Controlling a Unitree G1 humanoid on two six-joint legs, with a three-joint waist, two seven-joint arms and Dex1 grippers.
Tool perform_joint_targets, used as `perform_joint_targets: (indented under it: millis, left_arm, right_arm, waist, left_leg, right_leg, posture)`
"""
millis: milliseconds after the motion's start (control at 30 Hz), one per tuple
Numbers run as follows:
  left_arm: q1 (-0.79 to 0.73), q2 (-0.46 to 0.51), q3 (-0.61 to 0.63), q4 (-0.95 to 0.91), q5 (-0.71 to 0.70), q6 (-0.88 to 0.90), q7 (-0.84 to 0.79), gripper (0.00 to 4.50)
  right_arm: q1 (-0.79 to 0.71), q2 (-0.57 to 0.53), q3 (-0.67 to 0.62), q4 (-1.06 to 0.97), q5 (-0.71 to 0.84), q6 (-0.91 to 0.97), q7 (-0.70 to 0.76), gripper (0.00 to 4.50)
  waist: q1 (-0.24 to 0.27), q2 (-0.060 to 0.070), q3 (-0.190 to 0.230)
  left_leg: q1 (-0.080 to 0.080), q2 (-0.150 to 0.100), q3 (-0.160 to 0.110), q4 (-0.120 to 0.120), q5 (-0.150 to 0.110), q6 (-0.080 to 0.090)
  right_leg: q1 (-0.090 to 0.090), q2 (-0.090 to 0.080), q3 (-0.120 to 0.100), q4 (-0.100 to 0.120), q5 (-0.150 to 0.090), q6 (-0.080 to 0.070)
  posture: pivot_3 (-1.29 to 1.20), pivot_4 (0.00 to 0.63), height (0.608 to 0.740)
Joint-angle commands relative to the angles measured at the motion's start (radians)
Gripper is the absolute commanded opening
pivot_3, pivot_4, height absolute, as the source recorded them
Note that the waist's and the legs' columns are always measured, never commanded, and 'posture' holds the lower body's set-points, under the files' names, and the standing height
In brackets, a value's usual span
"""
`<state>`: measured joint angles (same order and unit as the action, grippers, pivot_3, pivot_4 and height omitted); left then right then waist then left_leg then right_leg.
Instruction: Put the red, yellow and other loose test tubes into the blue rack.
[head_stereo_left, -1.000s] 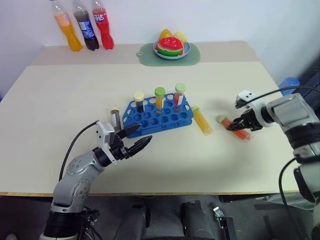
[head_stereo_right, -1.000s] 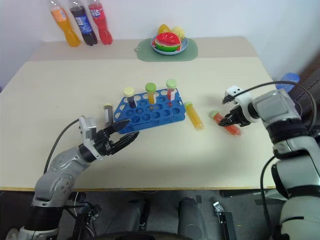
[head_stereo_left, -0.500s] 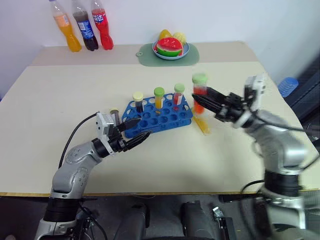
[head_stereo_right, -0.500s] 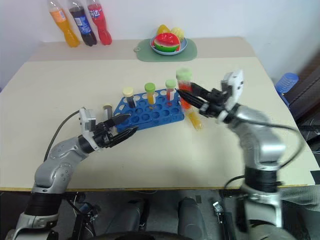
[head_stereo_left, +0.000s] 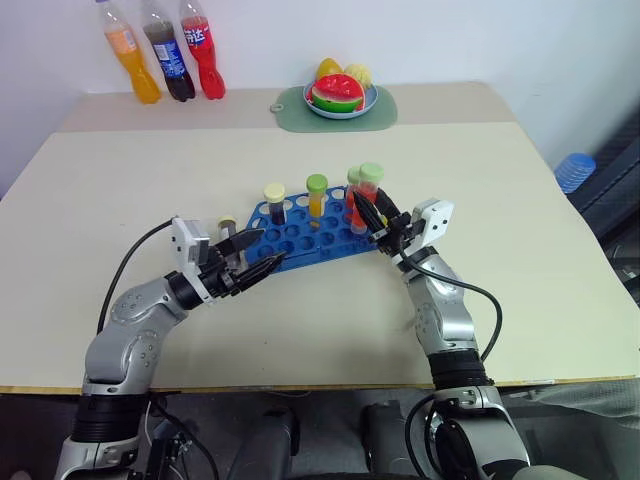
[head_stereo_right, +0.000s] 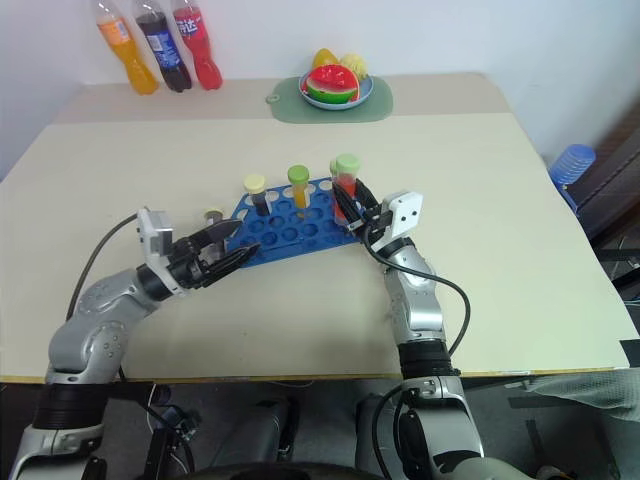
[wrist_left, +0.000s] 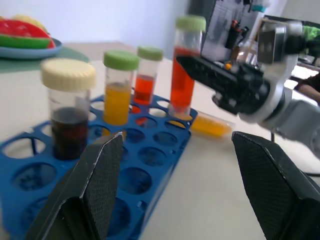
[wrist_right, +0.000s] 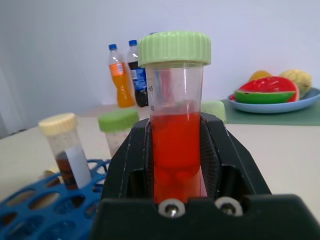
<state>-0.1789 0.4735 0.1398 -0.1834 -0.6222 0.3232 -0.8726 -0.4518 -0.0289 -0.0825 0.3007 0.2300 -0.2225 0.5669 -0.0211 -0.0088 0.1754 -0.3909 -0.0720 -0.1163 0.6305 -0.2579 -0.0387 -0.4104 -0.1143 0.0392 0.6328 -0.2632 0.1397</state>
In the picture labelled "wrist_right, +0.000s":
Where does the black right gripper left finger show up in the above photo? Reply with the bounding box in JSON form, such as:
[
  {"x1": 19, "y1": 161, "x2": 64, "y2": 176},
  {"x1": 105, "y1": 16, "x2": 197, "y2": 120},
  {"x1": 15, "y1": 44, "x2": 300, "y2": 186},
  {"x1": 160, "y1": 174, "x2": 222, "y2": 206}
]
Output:
[{"x1": 100, "y1": 118, "x2": 154, "y2": 200}]

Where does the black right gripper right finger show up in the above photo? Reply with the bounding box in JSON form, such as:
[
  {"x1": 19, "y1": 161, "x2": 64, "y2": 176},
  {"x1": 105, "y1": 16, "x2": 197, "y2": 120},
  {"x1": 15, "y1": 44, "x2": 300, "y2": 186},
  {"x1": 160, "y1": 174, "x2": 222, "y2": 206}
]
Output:
[{"x1": 199, "y1": 111, "x2": 272, "y2": 201}]

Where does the red liquid tube green cap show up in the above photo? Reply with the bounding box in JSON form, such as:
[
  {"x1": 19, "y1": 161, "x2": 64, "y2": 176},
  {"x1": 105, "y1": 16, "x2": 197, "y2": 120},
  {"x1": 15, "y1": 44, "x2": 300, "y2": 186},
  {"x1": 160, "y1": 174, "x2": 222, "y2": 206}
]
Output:
[{"x1": 137, "y1": 30, "x2": 212, "y2": 204}]

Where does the blue test tube rack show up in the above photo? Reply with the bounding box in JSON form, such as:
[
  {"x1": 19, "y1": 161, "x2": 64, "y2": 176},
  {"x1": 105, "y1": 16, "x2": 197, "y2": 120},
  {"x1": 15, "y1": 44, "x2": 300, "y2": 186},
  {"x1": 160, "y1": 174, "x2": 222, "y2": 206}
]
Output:
[{"x1": 0, "y1": 158, "x2": 112, "y2": 240}]

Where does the speckled tube green cap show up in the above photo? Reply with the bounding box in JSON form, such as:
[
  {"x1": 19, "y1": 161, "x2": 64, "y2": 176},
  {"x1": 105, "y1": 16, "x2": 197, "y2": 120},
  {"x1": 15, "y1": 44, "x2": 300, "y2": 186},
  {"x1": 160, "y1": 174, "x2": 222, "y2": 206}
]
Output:
[{"x1": 97, "y1": 109, "x2": 140, "y2": 158}]

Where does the pale green tube cap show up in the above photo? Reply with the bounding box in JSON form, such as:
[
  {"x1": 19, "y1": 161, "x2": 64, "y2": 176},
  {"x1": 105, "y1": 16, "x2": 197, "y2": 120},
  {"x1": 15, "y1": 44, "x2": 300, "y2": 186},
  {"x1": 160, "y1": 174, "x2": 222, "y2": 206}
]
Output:
[{"x1": 201, "y1": 99, "x2": 227, "y2": 124}]

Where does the brown liquid tube cream cap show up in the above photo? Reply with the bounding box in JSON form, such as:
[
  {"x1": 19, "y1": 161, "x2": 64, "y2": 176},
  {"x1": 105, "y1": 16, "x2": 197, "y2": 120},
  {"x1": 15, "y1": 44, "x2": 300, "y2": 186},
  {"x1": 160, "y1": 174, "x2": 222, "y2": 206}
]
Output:
[{"x1": 38, "y1": 112, "x2": 92, "y2": 190}]

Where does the green mat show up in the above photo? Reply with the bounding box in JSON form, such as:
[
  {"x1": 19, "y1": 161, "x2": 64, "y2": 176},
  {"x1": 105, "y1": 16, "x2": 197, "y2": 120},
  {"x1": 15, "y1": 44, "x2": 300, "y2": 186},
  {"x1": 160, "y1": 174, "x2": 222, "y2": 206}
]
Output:
[{"x1": 219, "y1": 98, "x2": 320, "y2": 126}]

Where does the blue plate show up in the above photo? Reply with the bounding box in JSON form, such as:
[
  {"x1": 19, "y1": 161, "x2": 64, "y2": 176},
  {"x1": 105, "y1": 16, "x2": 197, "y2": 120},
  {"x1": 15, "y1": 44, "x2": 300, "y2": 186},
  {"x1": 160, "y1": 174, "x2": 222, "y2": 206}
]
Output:
[{"x1": 227, "y1": 87, "x2": 320, "y2": 114}]

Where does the watermelon slice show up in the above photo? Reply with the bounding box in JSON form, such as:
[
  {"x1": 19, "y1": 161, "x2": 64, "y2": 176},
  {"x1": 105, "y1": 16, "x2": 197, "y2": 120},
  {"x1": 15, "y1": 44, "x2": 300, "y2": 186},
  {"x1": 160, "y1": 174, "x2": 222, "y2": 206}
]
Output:
[{"x1": 233, "y1": 76, "x2": 300, "y2": 105}]

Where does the orange soda bottle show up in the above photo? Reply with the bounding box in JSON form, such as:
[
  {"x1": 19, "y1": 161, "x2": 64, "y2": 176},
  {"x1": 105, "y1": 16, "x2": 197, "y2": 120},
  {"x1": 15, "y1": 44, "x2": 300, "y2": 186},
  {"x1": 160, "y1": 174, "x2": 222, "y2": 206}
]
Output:
[{"x1": 108, "y1": 43, "x2": 136, "y2": 109}]

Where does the dark cola bottle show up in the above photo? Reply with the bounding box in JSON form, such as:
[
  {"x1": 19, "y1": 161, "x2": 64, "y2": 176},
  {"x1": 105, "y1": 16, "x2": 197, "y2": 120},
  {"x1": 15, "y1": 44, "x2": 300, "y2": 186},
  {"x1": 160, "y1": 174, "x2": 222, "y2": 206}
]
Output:
[{"x1": 126, "y1": 39, "x2": 149, "y2": 108}]

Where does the orange fruit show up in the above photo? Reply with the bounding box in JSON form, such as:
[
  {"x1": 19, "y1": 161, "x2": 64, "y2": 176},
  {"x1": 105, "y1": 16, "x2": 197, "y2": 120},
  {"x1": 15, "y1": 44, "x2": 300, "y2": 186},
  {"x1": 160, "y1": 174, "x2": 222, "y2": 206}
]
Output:
[{"x1": 249, "y1": 70, "x2": 273, "y2": 82}]

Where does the yellow-green melon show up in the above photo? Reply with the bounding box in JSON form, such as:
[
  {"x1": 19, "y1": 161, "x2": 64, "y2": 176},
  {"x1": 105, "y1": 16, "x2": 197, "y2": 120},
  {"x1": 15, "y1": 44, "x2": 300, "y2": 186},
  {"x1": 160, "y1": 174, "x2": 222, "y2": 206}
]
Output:
[{"x1": 278, "y1": 69, "x2": 313, "y2": 99}]

